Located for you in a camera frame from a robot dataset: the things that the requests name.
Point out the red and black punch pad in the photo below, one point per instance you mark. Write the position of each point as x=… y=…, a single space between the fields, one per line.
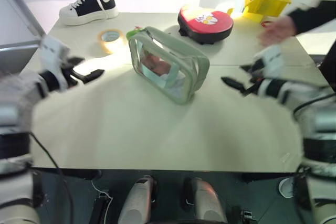
x=207 y=23

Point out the silver left robot leg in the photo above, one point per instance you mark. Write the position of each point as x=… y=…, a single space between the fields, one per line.
x=137 y=200

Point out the grey metal frame panel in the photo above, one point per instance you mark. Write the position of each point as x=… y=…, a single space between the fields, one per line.
x=18 y=37

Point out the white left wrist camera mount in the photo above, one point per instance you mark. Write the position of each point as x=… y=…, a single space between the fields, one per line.
x=52 y=49

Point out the beige tape roll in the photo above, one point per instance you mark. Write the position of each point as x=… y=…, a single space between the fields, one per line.
x=111 y=41

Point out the black and white sneaker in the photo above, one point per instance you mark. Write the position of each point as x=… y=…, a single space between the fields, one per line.
x=88 y=7

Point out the clear green toiletry bag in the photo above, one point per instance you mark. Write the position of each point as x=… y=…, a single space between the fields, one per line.
x=170 y=66

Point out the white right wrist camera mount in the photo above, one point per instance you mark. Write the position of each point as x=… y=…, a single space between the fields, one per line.
x=271 y=60

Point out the person's bare hand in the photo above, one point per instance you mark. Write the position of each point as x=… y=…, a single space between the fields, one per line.
x=278 y=31

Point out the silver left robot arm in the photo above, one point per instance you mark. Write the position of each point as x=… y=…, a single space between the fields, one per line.
x=15 y=98

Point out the yellow plastic bin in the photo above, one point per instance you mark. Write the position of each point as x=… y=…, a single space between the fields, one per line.
x=265 y=2

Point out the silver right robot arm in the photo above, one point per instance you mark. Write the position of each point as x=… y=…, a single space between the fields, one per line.
x=319 y=127

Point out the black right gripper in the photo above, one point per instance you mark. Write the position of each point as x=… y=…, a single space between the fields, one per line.
x=256 y=78

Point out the person's black-sleeved forearm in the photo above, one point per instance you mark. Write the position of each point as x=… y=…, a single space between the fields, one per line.
x=315 y=15

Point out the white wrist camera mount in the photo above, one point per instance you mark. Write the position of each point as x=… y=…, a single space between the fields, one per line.
x=52 y=49
x=271 y=60

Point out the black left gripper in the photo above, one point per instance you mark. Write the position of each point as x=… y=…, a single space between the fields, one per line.
x=70 y=77

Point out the small red object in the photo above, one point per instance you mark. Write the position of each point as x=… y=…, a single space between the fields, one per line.
x=265 y=23

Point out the silver robot leg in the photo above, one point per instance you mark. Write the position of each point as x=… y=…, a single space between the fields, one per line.
x=206 y=203
x=137 y=200

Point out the silver right robot leg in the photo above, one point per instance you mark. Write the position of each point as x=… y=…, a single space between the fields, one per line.
x=206 y=203

